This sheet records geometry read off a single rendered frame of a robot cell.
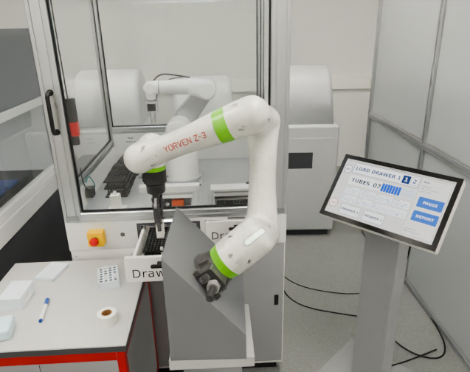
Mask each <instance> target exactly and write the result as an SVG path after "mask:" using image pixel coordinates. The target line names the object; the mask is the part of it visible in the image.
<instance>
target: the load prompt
mask: <svg viewBox="0 0 470 372"><path fill-rule="evenodd" d="M352 173H357V174H361V175H364V176H369V177H373V178H376V179H381V180H384V181H388V182H394V183H397V184H400V185H406V186H409V187H414V188H418V187H419V185H420V183H421V180H422V178H423V177H420V176H414V175H410V174H407V173H401V172H398V171H394V170H388V169H384V168H378V167H374V166H371V165H365V164H362V163H358V162H357V163H356V165H355V167H354V169H353V172H352Z"/></svg>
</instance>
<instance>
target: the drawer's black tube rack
mask: <svg viewBox="0 0 470 372"><path fill-rule="evenodd" d="M169 230H170V227H165V235H164V236H165V237H164V238H157V237H156V228H155V227H150V229H149V232H148V237H147V239H146V242H145V246H144V249H160V247H163V249H164V248H165V243H166V240H167V236H168V233H169ZM144 255H161V253H160V252H146V253H145V254H144Z"/></svg>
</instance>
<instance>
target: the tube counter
mask: <svg viewBox="0 0 470 372"><path fill-rule="evenodd" d="M371 190H376V191H379V192H382V193H388V194H390V195H394V196H399V197H401V198H405V199H410V200H413V199H414V197H415V194H416V192H417V190H411V189H408V188H405V187H399V186H396V185H391V184H387V183H384V182H379V181H376V180H375V181H374V183H373V186H372V187H371Z"/></svg>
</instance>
